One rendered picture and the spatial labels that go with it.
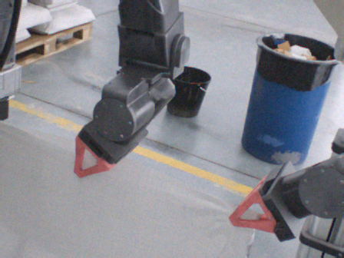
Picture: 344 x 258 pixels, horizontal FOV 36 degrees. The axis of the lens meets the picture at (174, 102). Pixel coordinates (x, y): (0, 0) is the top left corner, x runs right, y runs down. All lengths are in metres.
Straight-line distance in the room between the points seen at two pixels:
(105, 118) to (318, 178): 0.26
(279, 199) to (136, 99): 0.21
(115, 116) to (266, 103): 2.35
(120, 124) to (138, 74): 0.07
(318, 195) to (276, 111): 2.36
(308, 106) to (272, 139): 0.27
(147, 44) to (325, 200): 0.28
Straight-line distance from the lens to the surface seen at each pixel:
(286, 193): 0.69
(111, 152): 0.73
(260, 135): 3.04
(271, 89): 2.92
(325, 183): 0.59
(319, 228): 1.36
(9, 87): 1.06
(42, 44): 4.05
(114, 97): 0.63
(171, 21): 0.66
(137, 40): 0.68
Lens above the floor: 1.46
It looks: 24 degrees down
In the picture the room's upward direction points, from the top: 9 degrees clockwise
